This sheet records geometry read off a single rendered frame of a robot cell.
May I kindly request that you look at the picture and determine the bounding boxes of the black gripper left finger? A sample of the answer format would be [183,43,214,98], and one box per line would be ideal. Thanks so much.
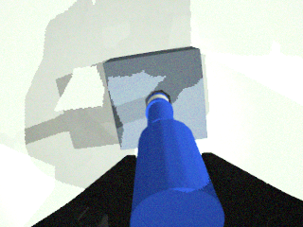
[30,155,136,227]

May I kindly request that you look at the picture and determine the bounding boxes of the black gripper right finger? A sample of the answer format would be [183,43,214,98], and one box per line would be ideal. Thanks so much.
[201,152,303,227]

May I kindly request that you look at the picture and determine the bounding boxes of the grey square block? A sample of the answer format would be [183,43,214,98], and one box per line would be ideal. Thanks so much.
[103,46,208,150]

